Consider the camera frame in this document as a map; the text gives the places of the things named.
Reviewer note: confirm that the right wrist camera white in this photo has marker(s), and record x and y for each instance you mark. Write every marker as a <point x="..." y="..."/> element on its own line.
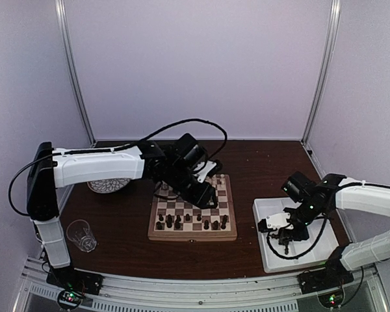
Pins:
<point x="275" y="222"/>

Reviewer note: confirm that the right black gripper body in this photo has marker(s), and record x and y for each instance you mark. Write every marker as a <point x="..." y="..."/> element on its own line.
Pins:
<point x="303" y="234"/>

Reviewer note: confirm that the patterned ceramic plate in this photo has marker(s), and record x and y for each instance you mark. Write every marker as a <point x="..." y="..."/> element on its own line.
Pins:
<point x="107" y="186"/>

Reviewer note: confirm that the left aluminium frame post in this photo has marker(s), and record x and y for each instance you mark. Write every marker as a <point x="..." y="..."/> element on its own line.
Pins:
<point x="72" y="70"/>

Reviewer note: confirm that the right aluminium frame post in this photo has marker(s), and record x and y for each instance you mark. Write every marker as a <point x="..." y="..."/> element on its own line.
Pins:
<point x="329" y="47"/>

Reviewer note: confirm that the dark queen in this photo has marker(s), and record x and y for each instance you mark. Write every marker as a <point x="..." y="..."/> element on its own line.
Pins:
<point x="177" y="225"/>

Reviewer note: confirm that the front aluminium rail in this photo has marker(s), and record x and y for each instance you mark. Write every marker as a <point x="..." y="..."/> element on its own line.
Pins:
<point x="268" y="293"/>

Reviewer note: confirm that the white chess pieces row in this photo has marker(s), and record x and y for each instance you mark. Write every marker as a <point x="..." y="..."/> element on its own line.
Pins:
<point x="218" y="181"/>

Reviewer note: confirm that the clear drinking glass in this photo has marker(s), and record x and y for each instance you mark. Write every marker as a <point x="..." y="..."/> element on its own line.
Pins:
<point x="80" y="234"/>

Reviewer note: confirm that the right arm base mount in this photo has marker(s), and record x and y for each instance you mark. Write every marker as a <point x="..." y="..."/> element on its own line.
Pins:
<point x="321" y="280"/>

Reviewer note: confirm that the wooden chess board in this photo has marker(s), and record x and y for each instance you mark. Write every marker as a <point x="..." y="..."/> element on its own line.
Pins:
<point x="167" y="203"/>

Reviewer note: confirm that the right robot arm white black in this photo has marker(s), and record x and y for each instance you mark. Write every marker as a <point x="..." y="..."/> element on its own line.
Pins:
<point x="335" y="191"/>

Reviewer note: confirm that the white plastic compartment tray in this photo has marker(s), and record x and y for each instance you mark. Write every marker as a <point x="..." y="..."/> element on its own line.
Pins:
<point x="264" y="207"/>

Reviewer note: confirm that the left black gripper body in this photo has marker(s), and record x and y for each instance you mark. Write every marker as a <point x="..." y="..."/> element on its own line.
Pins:
<point x="192" y="195"/>

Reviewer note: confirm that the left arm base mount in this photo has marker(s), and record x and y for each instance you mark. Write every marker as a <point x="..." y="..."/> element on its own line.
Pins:
<point x="71" y="279"/>

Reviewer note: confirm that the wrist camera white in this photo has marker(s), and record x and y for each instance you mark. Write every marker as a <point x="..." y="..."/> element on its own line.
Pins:
<point x="206" y="169"/>
<point x="275" y="222"/>

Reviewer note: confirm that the aluminium frame post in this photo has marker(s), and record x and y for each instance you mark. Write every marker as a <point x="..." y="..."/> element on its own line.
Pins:
<point x="329" y="47"/>
<point x="72" y="70"/>

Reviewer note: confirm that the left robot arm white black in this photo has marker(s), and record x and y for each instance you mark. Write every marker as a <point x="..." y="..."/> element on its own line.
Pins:
<point x="183" y="165"/>

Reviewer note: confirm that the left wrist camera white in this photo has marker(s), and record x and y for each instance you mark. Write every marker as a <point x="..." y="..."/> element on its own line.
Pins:
<point x="206" y="169"/>

